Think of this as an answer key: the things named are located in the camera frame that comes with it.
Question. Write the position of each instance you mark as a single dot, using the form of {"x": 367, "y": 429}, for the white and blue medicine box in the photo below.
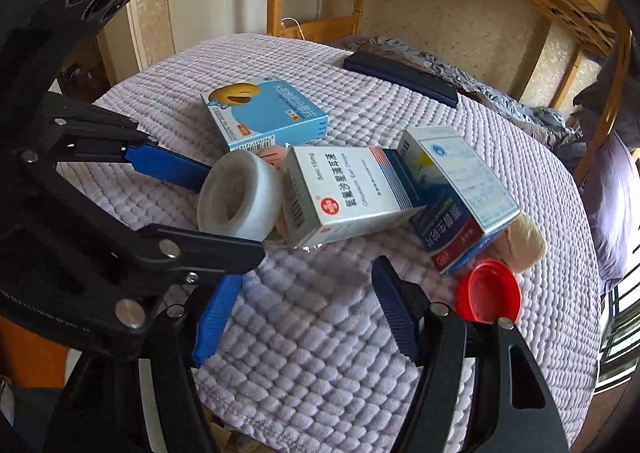
{"x": 460, "y": 173}

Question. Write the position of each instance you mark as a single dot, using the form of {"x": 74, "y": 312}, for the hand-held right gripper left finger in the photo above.
{"x": 215, "y": 318}

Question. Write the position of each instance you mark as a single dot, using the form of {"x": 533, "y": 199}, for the wooden bunk bed frame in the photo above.
{"x": 320, "y": 25}

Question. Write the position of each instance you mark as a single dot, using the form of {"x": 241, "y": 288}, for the dark grey cloth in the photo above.
{"x": 607, "y": 88}

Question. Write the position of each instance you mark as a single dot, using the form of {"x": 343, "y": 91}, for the dark blue phone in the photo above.
{"x": 400, "y": 75}

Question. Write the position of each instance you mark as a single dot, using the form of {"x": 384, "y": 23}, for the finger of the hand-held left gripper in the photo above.
{"x": 210, "y": 248}
{"x": 165, "y": 168}

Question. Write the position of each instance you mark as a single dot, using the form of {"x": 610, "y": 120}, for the black window railing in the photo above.
{"x": 620, "y": 333}

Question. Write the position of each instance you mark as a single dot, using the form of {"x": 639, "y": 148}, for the white tape roll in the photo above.
{"x": 256, "y": 213}

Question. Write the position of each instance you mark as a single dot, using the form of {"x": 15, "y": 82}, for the white box with red logo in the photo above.
{"x": 340, "y": 188}

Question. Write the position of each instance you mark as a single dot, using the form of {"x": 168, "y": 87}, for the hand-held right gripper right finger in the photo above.
{"x": 395, "y": 313}

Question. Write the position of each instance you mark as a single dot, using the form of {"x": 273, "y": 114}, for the orange wooden furniture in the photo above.
{"x": 30, "y": 353}

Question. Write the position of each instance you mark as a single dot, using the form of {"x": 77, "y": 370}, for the blue box with yellow face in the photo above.
{"x": 270, "y": 105}

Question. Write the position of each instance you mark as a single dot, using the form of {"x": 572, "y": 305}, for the red bottle cap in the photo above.
{"x": 487, "y": 290}

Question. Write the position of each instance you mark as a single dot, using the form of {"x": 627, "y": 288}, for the grey ruffled duvet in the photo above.
{"x": 500, "y": 98}

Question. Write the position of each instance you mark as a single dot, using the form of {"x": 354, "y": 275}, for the beige bandage roll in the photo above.
{"x": 525, "y": 243}

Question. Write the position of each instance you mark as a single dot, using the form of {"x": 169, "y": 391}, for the white door frame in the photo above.
{"x": 137, "y": 38}

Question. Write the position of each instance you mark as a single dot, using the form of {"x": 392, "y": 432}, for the purple pillow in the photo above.
{"x": 610, "y": 193}

